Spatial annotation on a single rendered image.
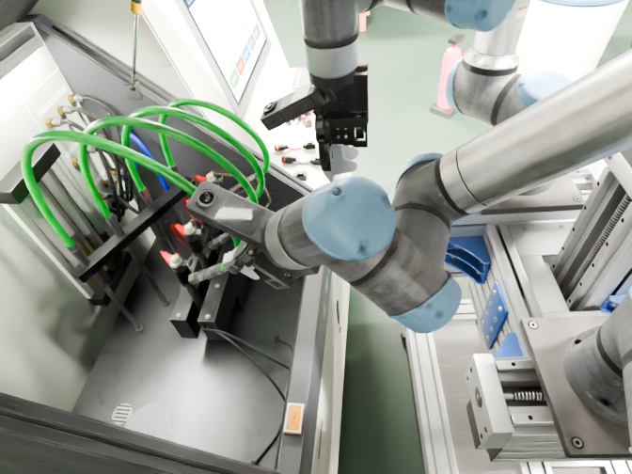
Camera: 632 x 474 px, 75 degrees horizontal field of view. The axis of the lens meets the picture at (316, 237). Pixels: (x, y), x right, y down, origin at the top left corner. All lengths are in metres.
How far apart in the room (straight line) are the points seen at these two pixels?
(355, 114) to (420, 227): 0.26
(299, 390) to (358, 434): 0.98
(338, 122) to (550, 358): 0.52
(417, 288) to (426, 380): 1.22
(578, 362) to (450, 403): 0.91
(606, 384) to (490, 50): 0.64
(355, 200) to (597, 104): 0.21
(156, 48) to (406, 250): 0.73
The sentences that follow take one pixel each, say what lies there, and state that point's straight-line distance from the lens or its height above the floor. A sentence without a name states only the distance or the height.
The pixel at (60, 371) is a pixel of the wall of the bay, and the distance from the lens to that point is 1.07.
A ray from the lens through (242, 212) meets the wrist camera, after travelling 0.52.
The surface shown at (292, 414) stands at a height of 0.96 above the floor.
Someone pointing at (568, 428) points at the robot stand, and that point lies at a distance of 0.77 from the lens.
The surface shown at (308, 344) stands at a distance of 0.86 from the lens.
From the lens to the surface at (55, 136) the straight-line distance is 0.67.
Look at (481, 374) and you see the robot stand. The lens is 0.81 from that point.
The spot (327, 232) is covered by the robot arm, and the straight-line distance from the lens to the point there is 0.35.
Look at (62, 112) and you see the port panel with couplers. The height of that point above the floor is 1.30.
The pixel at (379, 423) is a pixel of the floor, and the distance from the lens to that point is 1.80.
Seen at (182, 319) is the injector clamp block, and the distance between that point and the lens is 0.93.
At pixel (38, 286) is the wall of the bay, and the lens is 0.99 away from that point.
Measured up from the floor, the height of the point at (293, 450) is 0.95.
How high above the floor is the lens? 1.71
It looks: 48 degrees down
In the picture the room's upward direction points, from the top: 8 degrees counter-clockwise
